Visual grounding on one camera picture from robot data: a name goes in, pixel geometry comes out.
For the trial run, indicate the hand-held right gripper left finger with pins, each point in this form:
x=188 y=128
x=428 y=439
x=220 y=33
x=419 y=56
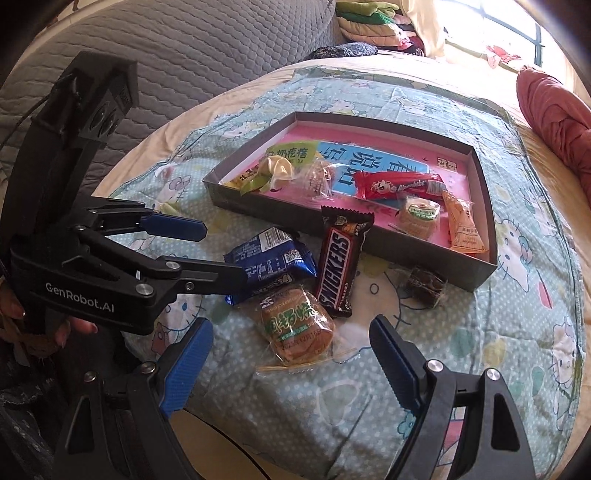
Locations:
x=189 y=364

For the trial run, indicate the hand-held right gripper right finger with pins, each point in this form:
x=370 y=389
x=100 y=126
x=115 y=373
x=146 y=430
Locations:
x=392 y=350

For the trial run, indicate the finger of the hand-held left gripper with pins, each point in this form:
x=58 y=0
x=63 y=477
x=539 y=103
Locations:
x=175 y=227
x=212 y=277

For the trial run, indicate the blue snack packet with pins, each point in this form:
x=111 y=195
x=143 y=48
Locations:
x=272 y=258

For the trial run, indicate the grey cardboard box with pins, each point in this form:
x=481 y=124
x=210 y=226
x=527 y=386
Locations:
x=415 y=257

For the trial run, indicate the clear biscuit packet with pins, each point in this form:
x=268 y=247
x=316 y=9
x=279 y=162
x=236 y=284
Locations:
x=418 y=214

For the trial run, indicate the green milk lump packet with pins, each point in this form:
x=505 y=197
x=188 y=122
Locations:
x=295 y=154

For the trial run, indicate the clear peanut candy packet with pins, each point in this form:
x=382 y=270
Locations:
x=318 y=177

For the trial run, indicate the red candy bar packet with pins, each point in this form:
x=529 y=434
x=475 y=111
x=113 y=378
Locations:
x=392 y=184

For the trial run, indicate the person's left hand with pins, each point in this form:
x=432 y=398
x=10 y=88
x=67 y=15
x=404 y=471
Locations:
x=41 y=332

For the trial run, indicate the dark brown cake clear wrapper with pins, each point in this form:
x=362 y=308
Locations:
x=425 y=284

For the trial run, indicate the yellow snack packet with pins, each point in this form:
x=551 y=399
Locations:
x=238 y=180

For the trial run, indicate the beige round stool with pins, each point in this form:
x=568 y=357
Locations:
x=221 y=452

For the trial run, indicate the round cake green label packet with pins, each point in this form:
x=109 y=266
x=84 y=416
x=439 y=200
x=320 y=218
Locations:
x=295 y=327

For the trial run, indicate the brown chocolate bar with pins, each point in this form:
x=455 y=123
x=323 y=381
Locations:
x=339 y=263

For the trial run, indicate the orange candy packet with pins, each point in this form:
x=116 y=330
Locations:
x=464 y=226

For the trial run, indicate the grey quilted cover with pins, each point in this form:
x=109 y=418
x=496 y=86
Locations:
x=207 y=46

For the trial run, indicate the dark blue cloth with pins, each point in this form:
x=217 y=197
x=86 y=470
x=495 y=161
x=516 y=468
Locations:
x=344 y=50

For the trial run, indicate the beige printed bedsheet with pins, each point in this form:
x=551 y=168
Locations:
x=438 y=69

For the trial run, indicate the red quilt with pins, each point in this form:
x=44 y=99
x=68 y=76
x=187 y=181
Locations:
x=554 y=115

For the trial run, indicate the green folded garment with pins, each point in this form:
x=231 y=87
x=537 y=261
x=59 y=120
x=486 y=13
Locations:
x=369 y=14

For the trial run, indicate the pink folded garment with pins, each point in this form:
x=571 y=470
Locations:
x=408 y=41

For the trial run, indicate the red cloth on windowsill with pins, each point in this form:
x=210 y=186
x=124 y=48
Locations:
x=501 y=55

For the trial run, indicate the white curtain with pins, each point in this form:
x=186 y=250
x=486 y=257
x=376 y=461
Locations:
x=434 y=23

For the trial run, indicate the black window frame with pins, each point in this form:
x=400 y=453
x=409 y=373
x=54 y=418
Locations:
x=537 y=41

